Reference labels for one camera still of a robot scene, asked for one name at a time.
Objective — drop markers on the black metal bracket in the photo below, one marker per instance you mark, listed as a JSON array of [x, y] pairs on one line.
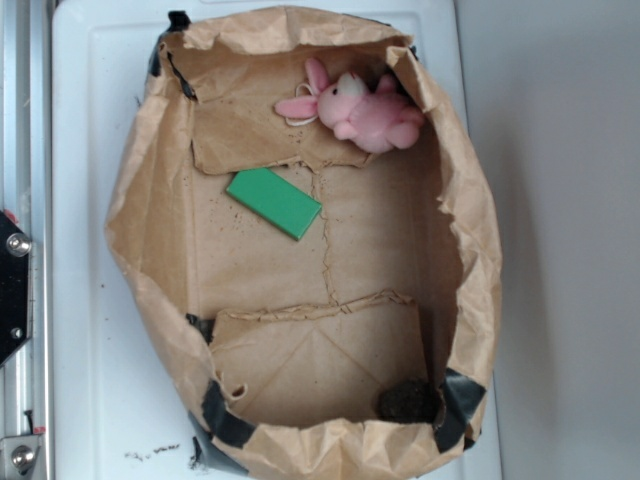
[[16, 297]]

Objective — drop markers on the dark fuzzy ball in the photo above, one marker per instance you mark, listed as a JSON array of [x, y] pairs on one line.
[[411, 401]]

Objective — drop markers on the aluminium frame rail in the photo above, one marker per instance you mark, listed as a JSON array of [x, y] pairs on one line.
[[26, 398]]

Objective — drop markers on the pink plush bunny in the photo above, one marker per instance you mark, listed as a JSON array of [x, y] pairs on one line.
[[375, 121]]

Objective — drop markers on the green rectangular block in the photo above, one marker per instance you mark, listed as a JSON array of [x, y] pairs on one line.
[[275, 200]]

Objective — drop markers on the brown paper bag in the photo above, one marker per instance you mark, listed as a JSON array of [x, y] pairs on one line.
[[280, 347]]

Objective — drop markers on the silver corner bracket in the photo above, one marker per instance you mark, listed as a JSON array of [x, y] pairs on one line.
[[22, 458]]

